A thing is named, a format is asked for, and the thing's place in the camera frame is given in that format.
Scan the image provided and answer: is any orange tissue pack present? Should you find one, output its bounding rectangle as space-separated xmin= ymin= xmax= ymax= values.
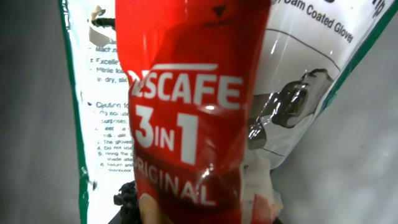
xmin=241 ymin=151 xmax=283 ymax=224

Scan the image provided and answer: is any red Nescafe coffee stick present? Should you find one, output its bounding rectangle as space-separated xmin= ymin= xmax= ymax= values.
xmin=116 ymin=0 xmax=274 ymax=223

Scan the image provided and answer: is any green glove package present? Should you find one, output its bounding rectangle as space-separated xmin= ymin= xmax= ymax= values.
xmin=60 ymin=0 xmax=397 ymax=223

